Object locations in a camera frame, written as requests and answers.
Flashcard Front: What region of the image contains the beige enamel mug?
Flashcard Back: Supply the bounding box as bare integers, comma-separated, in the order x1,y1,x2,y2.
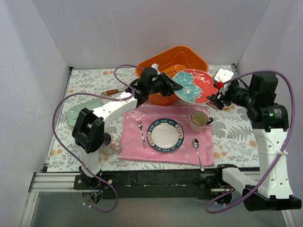
189,111,214,132

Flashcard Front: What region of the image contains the pink purple ceramic mug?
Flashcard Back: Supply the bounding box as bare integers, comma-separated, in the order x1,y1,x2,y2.
98,132,122,156

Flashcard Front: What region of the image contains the orange plastic bin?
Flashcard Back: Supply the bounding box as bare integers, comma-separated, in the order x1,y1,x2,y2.
135,45,209,106

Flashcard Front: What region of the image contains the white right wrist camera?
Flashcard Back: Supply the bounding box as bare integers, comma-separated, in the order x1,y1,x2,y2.
213,69,234,94

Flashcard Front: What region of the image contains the silver fork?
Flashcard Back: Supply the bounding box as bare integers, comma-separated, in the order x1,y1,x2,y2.
137,120,146,147

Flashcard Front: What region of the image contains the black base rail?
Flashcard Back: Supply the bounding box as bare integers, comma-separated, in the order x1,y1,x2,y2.
30,165,261,201

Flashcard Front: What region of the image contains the pink satin placemat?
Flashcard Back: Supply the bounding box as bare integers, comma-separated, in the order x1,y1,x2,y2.
119,104,215,166

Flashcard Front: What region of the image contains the green rectangular ceramic plate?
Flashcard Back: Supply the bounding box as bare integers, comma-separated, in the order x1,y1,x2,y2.
66,98,105,128

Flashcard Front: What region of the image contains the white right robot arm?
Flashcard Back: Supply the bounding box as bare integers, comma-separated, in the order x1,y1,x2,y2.
209,69,302,211

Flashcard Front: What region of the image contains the red teal floral plate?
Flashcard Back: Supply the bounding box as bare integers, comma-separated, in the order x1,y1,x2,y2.
172,69,217,104

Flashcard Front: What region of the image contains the wooden handled metal spatula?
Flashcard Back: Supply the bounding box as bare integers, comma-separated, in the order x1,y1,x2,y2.
100,89,123,96

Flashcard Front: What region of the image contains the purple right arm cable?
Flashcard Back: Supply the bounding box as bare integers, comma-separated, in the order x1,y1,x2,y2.
205,69,294,214

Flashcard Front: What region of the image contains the silver spoon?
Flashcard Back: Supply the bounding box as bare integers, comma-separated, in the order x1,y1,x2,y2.
192,138,205,171

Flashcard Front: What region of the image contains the pink bottom plate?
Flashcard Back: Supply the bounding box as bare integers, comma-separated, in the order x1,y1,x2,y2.
207,100,236,111

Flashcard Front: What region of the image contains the green rimmed white plate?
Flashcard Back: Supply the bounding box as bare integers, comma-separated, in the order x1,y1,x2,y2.
147,118,185,153

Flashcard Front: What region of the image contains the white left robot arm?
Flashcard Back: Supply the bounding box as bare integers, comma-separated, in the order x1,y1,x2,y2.
72,67,183,189

